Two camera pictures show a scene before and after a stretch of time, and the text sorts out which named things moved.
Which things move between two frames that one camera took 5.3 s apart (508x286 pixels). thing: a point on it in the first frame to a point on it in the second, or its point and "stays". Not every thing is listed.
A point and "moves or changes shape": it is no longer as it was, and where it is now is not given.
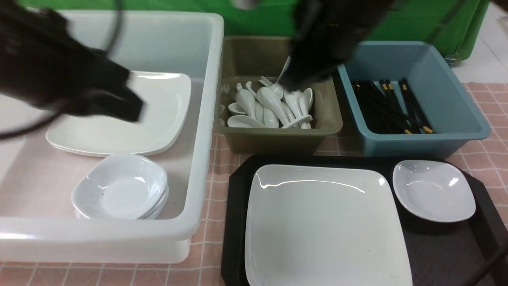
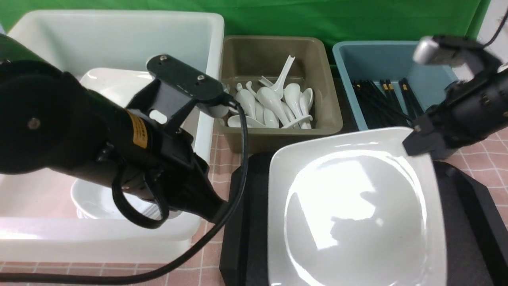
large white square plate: x=310 y=226 moves or changes shape
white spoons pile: x=271 y=106 stays
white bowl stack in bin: x=121 y=186 stays
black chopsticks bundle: x=381 y=112 stays
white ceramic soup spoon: x=240 y=121 stays
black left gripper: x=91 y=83 to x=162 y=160
